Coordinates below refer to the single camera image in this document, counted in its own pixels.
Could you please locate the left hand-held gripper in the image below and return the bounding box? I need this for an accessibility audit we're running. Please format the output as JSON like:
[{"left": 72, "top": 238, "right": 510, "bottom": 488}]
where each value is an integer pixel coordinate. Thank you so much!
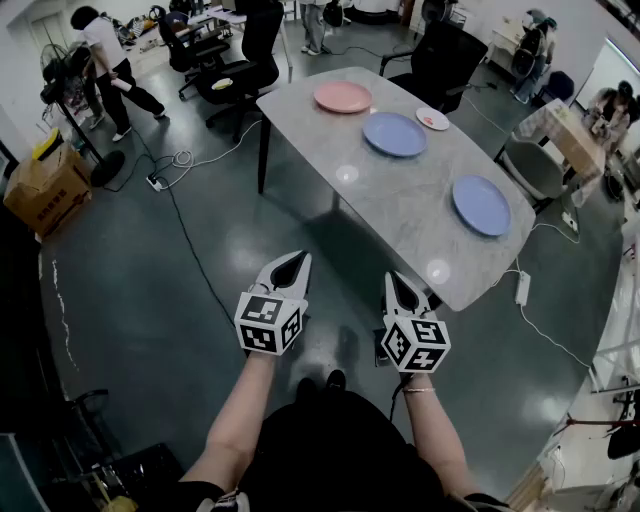
[{"left": 233, "top": 251, "right": 313, "bottom": 357}]

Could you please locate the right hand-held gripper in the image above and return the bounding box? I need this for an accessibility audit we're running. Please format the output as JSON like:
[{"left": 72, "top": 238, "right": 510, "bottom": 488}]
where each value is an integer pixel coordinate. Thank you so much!
[{"left": 375, "top": 271, "right": 452, "bottom": 375}]

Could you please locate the blue big plate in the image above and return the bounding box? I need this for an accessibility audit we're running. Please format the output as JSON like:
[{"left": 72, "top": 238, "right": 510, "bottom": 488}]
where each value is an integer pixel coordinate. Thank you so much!
[
  {"left": 452, "top": 174, "right": 513, "bottom": 238},
  {"left": 362, "top": 111, "right": 429, "bottom": 159}
]

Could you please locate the pink big plate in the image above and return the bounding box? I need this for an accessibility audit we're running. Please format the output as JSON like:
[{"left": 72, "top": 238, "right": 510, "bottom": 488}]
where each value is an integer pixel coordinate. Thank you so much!
[{"left": 313, "top": 80, "right": 374, "bottom": 115}]

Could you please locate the person's left forearm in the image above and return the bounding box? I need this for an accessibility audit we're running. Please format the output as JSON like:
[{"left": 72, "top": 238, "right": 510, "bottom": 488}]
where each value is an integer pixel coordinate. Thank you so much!
[{"left": 179, "top": 349, "right": 277, "bottom": 496}]

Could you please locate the person's right forearm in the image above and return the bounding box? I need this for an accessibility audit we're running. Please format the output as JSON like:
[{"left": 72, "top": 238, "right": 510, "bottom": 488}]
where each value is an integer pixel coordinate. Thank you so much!
[{"left": 402, "top": 372, "right": 482, "bottom": 501}]

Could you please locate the white power adapter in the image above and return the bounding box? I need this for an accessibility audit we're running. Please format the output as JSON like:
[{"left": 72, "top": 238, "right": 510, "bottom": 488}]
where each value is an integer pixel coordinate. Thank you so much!
[{"left": 514, "top": 271, "right": 533, "bottom": 306}]

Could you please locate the black table leg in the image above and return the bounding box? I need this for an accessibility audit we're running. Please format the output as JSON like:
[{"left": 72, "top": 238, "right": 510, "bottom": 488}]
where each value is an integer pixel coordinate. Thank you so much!
[{"left": 256, "top": 112, "right": 274, "bottom": 195}]

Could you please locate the person's black clothing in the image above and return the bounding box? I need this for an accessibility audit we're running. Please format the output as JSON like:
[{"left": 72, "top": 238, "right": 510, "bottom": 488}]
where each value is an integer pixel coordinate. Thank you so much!
[{"left": 177, "top": 389, "right": 511, "bottom": 512}]

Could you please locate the grey shell chair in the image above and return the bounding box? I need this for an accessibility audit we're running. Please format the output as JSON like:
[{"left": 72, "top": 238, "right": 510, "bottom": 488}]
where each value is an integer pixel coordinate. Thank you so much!
[{"left": 494, "top": 135, "right": 571, "bottom": 214}]

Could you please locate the small white plate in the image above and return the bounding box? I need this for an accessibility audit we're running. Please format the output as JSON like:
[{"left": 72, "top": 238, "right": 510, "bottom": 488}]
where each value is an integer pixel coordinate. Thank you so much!
[{"left": 415, "top": 106, "right": 451, "bottom": 132}]

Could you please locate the black standing fan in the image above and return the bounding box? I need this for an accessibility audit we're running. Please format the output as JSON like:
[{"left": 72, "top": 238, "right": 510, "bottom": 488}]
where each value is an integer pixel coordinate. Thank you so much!
[{"left": 38, "top": 42, "right": 127, "bottom": 189}]

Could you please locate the checkered cloth table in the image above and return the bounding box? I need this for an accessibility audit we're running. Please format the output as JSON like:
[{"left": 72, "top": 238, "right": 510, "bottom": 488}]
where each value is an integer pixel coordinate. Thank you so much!
[{"left": 514, "top": 98, "right": 607, "bottom": 186}]

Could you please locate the black office chair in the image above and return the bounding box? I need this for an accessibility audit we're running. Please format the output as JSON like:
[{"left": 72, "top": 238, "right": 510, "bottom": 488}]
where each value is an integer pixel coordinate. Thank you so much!
[
  {"left": 193, "top": 0, "right": 281, "bottom": 132},
  {"left": 158, "top": 8, "right": 232, "bottom": 100}
]

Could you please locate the black plastic crate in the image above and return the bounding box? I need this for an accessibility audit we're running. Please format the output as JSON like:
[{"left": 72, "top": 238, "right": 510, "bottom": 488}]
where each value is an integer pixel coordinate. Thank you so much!
[{"left": 94, "top": 442, "right": 186, "bottom": 512}]

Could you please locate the black round device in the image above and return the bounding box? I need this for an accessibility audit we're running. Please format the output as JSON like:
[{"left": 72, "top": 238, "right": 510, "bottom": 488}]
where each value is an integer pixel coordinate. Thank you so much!
[{"left": 603, "top": 167, "right": 627, "bottom": 202}]

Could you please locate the black mesh armchair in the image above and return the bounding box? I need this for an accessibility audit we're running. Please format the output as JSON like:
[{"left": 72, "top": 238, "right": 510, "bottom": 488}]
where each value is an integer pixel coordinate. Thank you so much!
[{"left": 379, "top": 19, "right": 490, "bottom": 115}]

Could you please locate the large cardboard box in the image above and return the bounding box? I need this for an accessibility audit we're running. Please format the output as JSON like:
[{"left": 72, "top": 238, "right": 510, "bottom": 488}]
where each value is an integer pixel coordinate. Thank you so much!
[{"left": 2, "top": 142, "right": 94, "bottom": 240}]

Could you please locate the dark blue chair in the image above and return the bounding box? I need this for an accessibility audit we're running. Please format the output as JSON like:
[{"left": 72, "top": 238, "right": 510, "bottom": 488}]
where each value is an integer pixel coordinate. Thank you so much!
[{"left": 542, "top": 69, "right": 576, "bottom": 102}]

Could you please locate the white desk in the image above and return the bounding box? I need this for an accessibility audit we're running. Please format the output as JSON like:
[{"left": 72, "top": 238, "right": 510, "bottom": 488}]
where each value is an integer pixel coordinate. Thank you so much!
[{"left": 172, "top": 0, "right": 301, "bottom": 84}]

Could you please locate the yellow plastic item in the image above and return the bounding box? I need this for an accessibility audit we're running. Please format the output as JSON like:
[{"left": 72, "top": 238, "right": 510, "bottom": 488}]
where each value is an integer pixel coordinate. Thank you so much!
[{"left": 31, "top": 128, "right": 62, "bottom": 161}]

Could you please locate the black floor cable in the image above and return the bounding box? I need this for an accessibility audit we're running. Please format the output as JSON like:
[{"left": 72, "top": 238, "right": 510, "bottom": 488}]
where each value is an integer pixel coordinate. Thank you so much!
[{"left": 102, "top": 124, "right": 236, "bottom": 329}]

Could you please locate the white cable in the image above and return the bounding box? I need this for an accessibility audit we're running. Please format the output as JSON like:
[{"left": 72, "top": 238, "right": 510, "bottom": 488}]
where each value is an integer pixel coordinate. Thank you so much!
[
  {"left": 154, "top": 117, "right": 264, "bottom": 189},
  {"left": 492, "top": 219, "right": 594, "bottom": 369}
]

